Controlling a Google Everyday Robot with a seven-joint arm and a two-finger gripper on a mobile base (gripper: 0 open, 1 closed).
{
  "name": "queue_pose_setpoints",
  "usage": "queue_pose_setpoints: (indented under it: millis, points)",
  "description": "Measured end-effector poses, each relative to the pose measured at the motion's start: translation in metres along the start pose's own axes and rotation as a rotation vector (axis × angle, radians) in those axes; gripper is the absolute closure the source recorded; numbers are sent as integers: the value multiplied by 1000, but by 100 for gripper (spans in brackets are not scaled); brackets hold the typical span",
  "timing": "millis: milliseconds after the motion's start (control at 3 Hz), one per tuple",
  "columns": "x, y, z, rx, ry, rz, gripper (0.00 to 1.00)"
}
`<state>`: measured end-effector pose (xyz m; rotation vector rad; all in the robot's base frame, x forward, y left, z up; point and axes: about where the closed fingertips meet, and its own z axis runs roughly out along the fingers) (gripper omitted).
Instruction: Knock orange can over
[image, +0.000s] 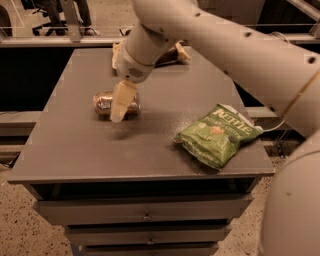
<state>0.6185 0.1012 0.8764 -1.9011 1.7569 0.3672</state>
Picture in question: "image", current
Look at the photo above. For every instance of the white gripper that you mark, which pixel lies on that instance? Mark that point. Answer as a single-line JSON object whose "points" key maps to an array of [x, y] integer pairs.
{"points": [[131, 68]]}

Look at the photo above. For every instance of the orange soda can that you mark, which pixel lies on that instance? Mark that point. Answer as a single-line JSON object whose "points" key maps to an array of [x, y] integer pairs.
{"points": [[102, 102]]}

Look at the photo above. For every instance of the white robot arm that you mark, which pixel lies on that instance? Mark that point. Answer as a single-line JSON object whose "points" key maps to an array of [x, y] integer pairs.
{"points": [[280, 75]]}

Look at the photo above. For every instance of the brown snack bag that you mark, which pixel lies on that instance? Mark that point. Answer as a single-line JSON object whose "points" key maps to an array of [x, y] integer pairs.
{"points": [[176, 54]]}

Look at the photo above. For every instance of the grey drawer cabinet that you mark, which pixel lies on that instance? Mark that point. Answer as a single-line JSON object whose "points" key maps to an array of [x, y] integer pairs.
{"points": [[75, 154]]}

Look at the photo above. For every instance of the green Kettle chips bag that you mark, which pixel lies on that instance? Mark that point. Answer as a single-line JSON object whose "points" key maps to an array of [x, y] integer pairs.
{"points": [[216, 137]]}

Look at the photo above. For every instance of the person legs in background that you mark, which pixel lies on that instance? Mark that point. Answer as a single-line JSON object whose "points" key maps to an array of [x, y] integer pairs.
{"points": [[54, 7]]}

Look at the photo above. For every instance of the top drawer with knob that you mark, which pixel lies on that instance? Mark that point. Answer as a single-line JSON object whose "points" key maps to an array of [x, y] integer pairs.
{"points": [[139, 210]]}

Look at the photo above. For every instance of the drawer with knob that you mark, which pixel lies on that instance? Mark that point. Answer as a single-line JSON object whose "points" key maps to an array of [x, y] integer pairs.
{"points": [[139, 210], [148, 235]]}

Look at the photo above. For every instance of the middle drawer with knob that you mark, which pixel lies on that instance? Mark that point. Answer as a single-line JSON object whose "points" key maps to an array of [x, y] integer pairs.
{"points": [[148, 235]]}

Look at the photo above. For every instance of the bottom drawer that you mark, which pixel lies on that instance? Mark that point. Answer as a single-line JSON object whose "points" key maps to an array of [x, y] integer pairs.
{"points": [[198, 249]]}

